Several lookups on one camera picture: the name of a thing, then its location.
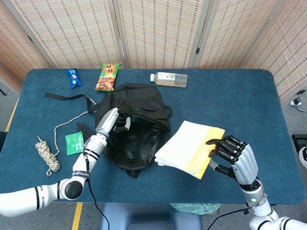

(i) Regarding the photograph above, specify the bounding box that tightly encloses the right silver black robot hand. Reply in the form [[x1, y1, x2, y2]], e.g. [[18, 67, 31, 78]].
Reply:
[[205, 135, 259, 185]]

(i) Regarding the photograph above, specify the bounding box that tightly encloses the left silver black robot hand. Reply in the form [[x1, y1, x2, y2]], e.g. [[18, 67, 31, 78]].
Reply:
[[95, 106, 132, 138]]

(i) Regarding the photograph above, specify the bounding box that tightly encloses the black backpack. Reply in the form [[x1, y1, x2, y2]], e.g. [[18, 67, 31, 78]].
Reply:
[[44, 82, 173, 178]]

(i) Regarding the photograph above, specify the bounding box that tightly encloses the white and yellow book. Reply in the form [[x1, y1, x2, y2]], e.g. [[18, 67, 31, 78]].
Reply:
[[154, 120, 226, 180]]

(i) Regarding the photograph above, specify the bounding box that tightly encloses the green sachet packet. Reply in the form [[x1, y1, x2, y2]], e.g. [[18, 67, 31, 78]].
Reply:
[[65, 131, 84, 156]]

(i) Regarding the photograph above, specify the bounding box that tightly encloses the green orange snack bag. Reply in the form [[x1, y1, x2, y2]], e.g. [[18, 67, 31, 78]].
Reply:
[[94, 62, 122, 92]]

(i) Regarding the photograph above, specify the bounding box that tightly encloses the blue cookie packet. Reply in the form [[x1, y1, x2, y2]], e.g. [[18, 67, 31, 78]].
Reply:
[[65, 68, 83, 90]]

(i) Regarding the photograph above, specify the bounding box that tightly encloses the black box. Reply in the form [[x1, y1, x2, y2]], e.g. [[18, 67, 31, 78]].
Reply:
[[291, 134, 307, 151]]

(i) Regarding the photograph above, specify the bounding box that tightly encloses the white black sneaker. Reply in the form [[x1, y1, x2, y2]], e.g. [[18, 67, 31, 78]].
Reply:
[[298, 146, 307, 171]]

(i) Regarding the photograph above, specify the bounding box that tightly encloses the green checkered cloth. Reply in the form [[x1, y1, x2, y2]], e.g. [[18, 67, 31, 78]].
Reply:
[[169, 203, 223, 216]]

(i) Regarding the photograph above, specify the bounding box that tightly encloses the clear drink bottle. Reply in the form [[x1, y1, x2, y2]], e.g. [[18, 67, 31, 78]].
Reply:
[[150, 71, 188, 88]]

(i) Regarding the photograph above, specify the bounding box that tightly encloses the woven folding screen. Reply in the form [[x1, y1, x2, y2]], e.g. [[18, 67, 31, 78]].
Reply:
[[0, 0, 307, 100]]

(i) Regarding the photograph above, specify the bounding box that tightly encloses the blue grey robot torso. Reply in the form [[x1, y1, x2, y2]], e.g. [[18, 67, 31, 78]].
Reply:
[[100, 203, 203, 230]]

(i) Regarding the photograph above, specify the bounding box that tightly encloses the black object at floor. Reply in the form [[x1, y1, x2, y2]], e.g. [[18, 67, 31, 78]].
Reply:
[[0, 131, 8, 154]]

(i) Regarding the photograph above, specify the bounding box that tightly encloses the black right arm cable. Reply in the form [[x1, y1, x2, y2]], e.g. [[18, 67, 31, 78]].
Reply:
[[207, 207, 250, 229]]

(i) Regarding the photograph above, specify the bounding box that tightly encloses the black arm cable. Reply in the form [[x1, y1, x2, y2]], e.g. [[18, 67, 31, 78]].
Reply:
[[83, 153, 110, 230], [207, 207, 250, 229]]

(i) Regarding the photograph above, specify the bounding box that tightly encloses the braided white rope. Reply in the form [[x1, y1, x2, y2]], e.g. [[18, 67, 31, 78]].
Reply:
[[35, 95, 98, 177]]

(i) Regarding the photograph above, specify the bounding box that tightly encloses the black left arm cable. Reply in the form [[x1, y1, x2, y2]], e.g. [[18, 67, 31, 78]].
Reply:
[[83, 153, 110, 230]]

